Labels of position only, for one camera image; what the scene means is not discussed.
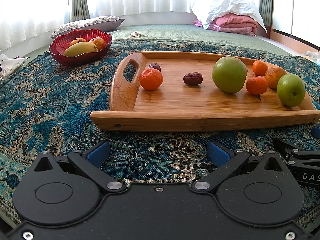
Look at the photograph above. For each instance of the crumpled plastic bag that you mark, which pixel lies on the crumpled plastic bag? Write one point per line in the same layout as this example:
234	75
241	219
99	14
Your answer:
10	65

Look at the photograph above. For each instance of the green curtain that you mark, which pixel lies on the green curtain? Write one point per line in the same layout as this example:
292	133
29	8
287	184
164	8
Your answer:
79	0
266	2

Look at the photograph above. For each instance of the green quilted mattress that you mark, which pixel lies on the green quilted mattress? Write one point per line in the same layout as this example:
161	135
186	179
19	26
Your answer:
175	32

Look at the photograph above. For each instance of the floral pillow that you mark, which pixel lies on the floral pillow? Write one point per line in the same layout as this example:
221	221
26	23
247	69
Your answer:
87	25

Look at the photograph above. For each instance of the white wardrobe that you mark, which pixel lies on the white wardrobe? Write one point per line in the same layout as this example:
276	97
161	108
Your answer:
297	5

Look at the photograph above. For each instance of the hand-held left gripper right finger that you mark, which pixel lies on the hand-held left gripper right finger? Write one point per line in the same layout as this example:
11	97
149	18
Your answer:
217	153

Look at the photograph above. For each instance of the green apple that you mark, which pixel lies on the green apple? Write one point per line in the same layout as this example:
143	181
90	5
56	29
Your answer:
291	90
229	74

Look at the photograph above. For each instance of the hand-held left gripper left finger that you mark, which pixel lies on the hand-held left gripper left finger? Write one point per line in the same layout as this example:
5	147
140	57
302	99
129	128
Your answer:
98	153

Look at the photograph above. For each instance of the orange mandarin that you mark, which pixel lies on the orange mandarin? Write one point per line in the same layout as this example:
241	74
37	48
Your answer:
256	85
260	68
150	79

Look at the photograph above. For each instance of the dull large orange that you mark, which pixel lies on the dull large orange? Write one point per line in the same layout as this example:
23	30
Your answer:
275	78

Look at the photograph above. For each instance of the folded pink blanket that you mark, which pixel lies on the folded pink blanket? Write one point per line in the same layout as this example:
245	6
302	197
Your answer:
235	23

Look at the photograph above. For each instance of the red ribbed bowl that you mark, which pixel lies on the red ribbed bowl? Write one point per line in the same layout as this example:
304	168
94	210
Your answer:
62	55

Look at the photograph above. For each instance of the teal patterned blanket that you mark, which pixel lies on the teal patterned blanket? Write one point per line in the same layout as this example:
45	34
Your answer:
50	105

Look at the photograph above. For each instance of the white duvet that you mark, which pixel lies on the white duvet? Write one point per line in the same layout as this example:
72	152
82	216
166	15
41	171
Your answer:
220	7

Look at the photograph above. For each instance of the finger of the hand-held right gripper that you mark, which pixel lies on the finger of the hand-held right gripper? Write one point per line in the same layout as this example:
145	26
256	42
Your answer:
317	132
295	150

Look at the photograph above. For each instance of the yellow mango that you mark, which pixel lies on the yellow mango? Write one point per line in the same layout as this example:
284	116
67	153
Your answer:
80	49

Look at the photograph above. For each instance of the wooden tray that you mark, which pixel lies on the wooden tray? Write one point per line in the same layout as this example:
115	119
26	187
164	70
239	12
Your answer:
175	105

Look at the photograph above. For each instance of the dark red date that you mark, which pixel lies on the dark red date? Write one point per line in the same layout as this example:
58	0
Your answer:
154	66
193	78

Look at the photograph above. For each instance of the clear plastic bag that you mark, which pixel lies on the clear plastic bag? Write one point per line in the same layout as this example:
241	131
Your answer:
312	56

